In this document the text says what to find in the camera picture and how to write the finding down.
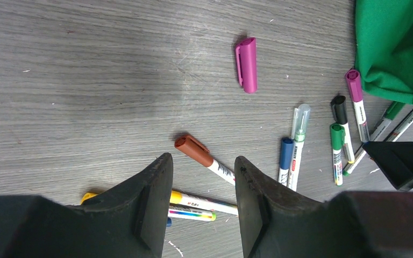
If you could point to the dark green capped marker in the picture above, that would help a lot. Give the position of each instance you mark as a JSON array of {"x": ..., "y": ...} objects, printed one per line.
[{"x": 386, "y": 119}]

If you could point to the clear capped green marker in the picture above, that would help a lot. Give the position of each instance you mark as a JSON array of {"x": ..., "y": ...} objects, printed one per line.
[{"x": 298, "y": 133}]

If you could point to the green t-shirt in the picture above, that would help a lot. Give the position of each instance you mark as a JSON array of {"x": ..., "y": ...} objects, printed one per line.
[{"x": 384, "y": 55}]

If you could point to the brown capped marker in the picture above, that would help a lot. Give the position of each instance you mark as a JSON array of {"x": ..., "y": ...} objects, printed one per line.
[{"x": 191, "y": 147}]

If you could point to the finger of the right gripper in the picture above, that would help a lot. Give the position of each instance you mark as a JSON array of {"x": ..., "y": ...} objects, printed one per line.
[{"x": 395, "y": 160}]

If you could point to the yellow capped marker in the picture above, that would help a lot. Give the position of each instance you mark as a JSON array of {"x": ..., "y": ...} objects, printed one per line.
[{"x": 201, "y": 203}]

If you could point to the light green capped marker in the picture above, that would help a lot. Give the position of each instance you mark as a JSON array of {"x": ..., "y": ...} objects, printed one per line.
[{"x": 191, "y": 214}]

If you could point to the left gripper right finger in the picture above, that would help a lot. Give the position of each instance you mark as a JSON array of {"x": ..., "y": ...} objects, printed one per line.
[{"x": 278, "y": 222}]

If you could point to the orange capped marker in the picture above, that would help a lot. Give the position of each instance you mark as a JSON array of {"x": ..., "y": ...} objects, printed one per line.
[{"x": 87, "y": 196}]

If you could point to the magenta pen cap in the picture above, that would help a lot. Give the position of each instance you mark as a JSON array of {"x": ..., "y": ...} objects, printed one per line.
[{"x": 246, "y": 59}]

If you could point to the blue capped marker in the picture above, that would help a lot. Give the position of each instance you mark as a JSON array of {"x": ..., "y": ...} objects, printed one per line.
[{"x": 286, "y": 151}]

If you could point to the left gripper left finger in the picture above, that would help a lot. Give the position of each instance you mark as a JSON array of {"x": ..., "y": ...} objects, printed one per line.
[{"x": 128, "y": 220}]

